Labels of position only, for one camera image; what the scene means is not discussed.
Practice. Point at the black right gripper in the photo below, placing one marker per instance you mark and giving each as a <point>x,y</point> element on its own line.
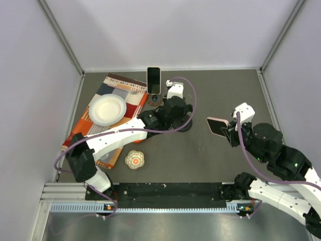
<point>230,131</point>

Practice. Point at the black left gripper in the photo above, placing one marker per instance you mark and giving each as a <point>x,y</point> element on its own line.
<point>181,114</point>

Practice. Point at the black round-base camera stand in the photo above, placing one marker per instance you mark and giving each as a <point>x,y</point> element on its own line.
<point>184,124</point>

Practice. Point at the pink-cased phone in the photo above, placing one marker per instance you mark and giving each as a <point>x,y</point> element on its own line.
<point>216,125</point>

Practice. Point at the grey phone stand wooden base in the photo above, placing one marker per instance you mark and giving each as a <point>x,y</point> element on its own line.
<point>154,100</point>

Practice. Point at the white-cased smartphone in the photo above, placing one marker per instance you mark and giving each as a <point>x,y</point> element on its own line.
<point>153,80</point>

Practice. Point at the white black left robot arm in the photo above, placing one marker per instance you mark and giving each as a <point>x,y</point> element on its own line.
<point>83,152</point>

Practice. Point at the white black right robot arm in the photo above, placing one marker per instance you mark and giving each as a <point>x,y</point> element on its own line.
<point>292,167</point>

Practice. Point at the colourful patchwork placemat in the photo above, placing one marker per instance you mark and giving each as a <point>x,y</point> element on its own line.
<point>132,91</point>

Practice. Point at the crocheted flower coaster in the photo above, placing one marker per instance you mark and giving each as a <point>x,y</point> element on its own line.
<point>135,159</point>

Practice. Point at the white round plate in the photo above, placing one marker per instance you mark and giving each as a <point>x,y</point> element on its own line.
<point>107,109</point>

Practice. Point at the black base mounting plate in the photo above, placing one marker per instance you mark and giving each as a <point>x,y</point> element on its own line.
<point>175,195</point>

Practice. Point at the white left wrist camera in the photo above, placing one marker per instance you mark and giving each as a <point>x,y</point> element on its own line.
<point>174,89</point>

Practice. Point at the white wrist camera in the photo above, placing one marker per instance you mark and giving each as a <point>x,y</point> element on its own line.
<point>245,111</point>
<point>174,89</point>

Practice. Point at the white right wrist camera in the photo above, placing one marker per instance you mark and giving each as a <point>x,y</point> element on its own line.
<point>245,111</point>

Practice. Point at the aluminium frame rail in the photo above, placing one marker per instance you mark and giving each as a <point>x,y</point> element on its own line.
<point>73,197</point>

